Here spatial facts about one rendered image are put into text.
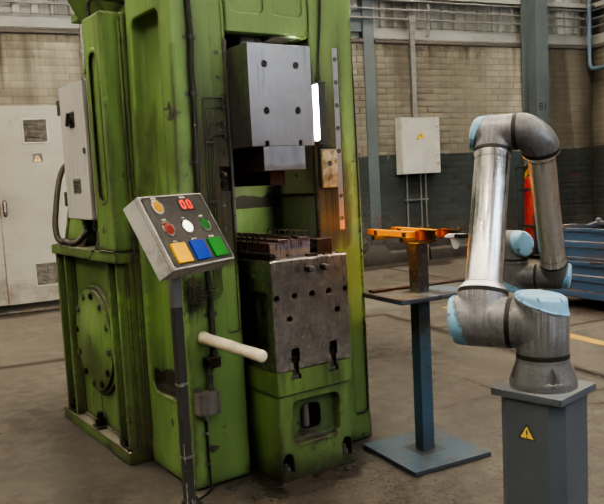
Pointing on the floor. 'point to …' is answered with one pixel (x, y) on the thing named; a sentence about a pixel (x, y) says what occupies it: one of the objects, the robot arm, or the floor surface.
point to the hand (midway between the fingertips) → (459, 233)
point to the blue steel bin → (602, 261)
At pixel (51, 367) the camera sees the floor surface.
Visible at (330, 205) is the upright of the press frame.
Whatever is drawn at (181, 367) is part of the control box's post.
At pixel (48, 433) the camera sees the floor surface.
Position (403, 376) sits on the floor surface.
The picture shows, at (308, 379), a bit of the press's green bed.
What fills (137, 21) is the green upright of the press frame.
